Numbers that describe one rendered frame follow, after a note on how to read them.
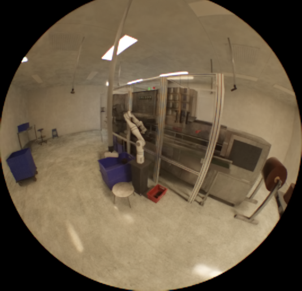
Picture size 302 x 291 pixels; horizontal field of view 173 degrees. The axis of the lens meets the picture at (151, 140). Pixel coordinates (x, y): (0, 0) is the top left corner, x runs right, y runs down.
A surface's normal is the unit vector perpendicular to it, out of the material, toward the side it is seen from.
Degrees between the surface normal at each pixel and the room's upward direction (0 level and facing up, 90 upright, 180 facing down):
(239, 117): 90
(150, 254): 0
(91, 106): 90
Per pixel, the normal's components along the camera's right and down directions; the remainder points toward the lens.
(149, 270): 0.07, -0.95
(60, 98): 0.72, 0.26
